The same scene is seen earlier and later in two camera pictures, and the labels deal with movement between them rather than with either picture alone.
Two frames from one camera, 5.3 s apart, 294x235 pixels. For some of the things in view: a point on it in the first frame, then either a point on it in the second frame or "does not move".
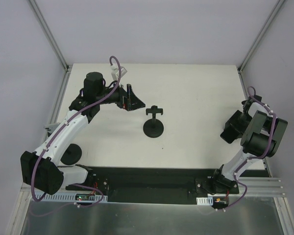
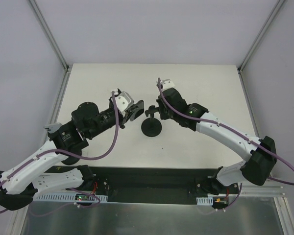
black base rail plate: [154, 185] does not move
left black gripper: [127, 98] to [127, 116]
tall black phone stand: [153, 128] does not move
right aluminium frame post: [254, 43] does not move
